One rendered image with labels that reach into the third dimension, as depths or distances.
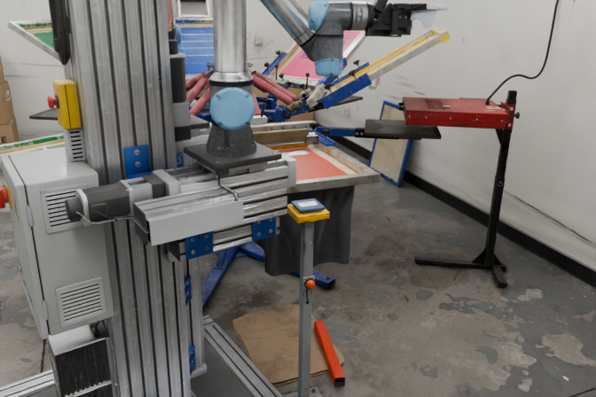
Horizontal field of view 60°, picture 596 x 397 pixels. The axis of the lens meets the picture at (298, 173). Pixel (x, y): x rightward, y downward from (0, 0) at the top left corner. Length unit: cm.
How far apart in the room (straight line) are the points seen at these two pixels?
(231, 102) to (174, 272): 70
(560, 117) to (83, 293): 308
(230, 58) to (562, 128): 280
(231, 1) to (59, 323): 103
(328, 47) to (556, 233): 282
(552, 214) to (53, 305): 318
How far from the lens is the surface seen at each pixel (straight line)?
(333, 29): 139
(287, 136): 267
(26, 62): 663
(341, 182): 217
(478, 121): 314
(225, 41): 135
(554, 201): 389
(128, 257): 171
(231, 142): 150
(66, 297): 165
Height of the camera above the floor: 169
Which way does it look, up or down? 18 degrees down
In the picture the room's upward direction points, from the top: 1 degrees clockwise
